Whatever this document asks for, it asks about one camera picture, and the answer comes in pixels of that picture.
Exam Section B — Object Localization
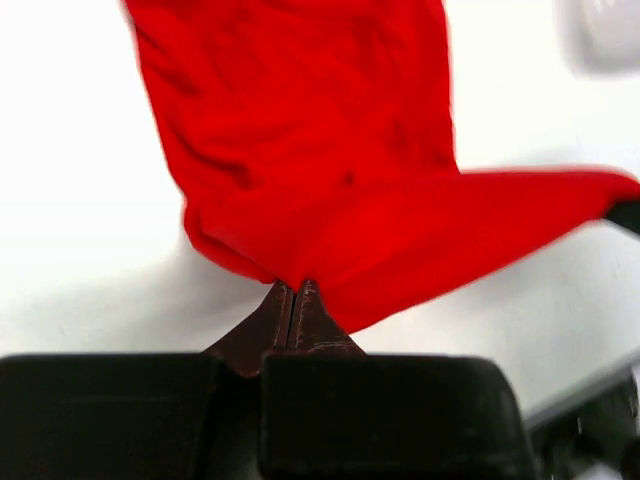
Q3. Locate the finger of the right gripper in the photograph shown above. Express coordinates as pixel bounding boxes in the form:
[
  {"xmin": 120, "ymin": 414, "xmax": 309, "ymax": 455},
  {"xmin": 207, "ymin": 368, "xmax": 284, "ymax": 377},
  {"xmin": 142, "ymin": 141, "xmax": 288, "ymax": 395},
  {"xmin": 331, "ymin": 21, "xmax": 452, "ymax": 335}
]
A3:
[{"xmin": 604, "ymin": 200, "xmax": 640, "ymax": 235}]

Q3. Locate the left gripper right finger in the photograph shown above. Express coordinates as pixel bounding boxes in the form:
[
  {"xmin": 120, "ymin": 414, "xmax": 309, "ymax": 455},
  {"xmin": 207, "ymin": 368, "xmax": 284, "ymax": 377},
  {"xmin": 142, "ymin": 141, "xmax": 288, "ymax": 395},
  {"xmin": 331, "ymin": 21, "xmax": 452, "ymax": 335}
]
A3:
[{"xmin": 258, "ymin": 281, "xmax": 538, "ymax": 479}]

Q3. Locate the red t-shirt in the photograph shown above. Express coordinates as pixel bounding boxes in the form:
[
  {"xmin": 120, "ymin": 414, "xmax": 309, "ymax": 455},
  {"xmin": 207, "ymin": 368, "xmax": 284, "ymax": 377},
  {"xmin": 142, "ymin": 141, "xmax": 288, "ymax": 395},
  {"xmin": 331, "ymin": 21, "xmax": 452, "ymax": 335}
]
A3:
[{"xmin": 126, "ymin": 1, "xmax": 639, "ymax": 333}]

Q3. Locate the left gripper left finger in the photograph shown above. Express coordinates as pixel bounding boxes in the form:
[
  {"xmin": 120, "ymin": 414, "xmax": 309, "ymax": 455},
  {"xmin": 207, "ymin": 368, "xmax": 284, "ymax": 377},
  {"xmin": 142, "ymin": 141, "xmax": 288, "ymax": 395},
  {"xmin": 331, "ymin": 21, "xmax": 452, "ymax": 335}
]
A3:
[{"xmin": 1, "ymin": 284, "xmax": 293, "ymax": 479}]

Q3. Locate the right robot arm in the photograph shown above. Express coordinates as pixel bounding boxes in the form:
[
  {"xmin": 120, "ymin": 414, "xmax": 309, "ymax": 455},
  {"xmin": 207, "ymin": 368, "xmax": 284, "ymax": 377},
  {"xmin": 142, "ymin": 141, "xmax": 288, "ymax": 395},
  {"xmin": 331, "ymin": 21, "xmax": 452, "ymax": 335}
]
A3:
[{"xmin": 500, "ymin": 203, "xmax": 639, "ymax": 479}]

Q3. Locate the white plastic basket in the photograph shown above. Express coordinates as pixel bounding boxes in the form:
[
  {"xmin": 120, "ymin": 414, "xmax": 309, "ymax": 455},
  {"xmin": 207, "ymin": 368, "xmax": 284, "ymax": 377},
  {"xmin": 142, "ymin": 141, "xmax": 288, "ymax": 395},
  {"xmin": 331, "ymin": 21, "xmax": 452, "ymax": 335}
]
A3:
[{"xmin": 553, "ymin": 0, "xmax": 639, "ymax": 77}]

